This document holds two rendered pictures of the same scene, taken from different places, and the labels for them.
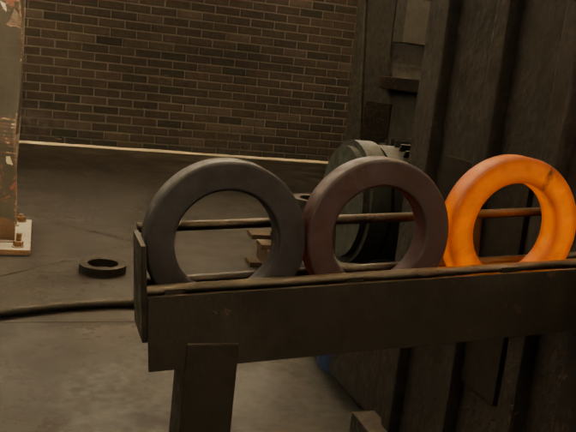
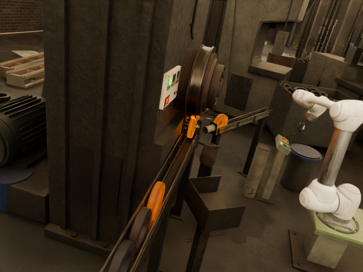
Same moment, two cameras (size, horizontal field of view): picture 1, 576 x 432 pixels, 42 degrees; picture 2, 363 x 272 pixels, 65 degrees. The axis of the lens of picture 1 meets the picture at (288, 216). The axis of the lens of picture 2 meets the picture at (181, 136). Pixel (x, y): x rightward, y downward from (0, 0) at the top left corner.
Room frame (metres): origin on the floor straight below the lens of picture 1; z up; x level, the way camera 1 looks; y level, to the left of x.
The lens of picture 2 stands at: (0.38, 0.64, 1.57)
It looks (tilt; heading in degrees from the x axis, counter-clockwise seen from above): 25 degrees down; 299
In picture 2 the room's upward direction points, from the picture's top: 11 degrees clockwise
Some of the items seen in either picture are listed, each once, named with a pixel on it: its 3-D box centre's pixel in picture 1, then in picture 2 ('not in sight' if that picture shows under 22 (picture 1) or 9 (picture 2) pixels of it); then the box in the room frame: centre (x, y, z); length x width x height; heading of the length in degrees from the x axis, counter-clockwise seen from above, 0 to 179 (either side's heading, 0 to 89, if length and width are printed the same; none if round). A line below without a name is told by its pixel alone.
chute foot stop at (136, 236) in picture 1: (140, 285); not in sight; (0.81, 0.15, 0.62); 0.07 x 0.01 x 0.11; 19
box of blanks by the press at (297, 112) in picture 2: not in sight; (308, 116); (0.76, -3.70, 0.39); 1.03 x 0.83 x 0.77; 34
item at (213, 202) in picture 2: not in sight; (201, 242); (0.77, -0.54, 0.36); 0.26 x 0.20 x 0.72; 144
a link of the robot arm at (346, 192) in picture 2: not in sight; (344, 199); (0.15, -1.38, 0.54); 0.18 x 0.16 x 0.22; 39
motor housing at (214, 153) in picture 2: not in sight; (203, 175); (1.16, -1.32, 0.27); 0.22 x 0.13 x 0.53; 109
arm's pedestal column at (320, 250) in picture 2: not in sight; (324, 241); (0.14, -1.39, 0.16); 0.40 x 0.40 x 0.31; 18
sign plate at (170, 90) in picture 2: not in sight; (170, 86); (1.18, -0.61, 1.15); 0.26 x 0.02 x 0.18; 109
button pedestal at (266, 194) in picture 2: not in sight; (274, 170); (0.71, -1.84, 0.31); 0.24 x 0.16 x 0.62; 109
